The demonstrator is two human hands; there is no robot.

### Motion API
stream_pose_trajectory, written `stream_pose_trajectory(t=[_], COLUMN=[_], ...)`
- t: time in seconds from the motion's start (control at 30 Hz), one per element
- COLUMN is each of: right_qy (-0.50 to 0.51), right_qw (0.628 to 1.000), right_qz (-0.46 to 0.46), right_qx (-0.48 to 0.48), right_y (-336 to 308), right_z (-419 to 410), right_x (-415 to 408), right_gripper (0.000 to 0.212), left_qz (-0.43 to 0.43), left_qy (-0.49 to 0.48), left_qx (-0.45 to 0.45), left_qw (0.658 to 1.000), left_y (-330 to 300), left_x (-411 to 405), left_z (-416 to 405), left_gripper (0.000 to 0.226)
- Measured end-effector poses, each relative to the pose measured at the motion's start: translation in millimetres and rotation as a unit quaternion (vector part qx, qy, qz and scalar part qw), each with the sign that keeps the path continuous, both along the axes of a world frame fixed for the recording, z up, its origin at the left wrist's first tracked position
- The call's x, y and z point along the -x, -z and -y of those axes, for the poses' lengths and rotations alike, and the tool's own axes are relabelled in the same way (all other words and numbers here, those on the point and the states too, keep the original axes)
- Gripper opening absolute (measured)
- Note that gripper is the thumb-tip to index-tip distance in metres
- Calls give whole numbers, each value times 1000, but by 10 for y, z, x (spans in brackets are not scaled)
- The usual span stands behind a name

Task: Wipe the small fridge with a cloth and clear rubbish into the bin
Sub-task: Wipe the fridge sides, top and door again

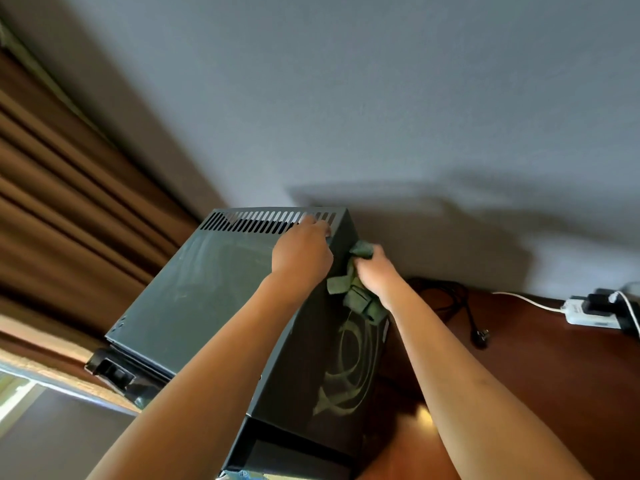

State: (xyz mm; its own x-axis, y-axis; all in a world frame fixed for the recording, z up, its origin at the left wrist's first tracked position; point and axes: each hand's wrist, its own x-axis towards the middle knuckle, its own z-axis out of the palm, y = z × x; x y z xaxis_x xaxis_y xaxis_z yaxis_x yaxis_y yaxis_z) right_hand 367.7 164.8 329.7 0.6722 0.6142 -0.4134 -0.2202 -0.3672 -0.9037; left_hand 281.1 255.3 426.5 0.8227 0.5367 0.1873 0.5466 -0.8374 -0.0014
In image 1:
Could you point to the green blue cleaning cloth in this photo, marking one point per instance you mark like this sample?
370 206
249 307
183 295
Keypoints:
357 289

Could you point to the person's left forearm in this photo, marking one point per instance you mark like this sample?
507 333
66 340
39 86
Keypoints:
200 394

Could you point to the brown curtain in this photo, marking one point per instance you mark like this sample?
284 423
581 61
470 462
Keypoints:
65 194

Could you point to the person's right hand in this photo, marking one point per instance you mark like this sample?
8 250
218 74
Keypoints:
377 274

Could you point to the small white label sticker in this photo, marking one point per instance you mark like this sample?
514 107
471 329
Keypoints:
385 332

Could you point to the person's right forearm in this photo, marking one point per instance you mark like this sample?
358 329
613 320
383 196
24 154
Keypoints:
480 394

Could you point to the person's left hand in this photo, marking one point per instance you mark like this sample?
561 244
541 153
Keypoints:
300 259

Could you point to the grey mini fridge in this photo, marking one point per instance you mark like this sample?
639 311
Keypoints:
210 294

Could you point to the black power adapter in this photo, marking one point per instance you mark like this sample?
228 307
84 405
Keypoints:
612 307

